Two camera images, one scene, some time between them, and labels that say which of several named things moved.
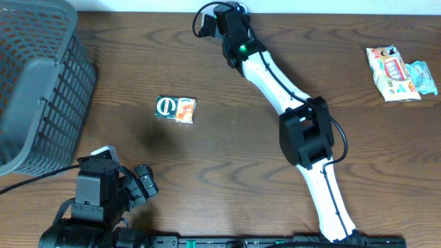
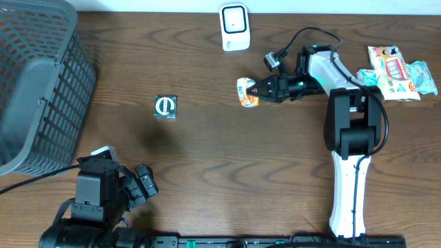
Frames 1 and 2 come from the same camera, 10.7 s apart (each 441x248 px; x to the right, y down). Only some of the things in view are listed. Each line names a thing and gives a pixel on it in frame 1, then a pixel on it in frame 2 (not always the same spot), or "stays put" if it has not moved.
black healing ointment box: [166, 107] stays put
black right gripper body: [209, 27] to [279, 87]
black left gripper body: [145, 182] stays put
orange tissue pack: [185, 110] to [246, 100]
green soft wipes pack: [422, 77] stays put
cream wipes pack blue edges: [391, 74] stays put
